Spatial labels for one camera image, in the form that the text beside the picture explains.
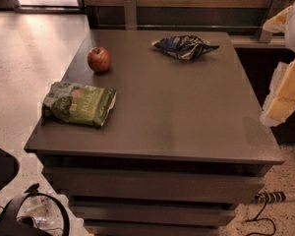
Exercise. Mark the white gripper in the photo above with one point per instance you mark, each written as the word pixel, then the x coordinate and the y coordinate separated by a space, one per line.
pixel 280 102

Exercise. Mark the blue chip bag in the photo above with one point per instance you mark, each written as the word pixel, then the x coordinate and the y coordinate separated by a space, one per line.
pixel 184 47

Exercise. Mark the green jalapeno chip bag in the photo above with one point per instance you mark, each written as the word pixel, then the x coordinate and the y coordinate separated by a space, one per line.
pixel 78 104

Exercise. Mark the white power strip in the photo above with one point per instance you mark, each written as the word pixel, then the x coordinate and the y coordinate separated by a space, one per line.
pixel 273 197

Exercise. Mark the red apple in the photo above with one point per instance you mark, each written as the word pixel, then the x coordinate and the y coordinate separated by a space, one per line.
pixel 99 60

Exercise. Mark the black chair edge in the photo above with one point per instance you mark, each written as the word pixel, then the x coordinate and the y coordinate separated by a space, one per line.
pixel 9 168

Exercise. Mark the black headset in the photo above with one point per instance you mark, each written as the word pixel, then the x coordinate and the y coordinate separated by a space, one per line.
pixel 21 216

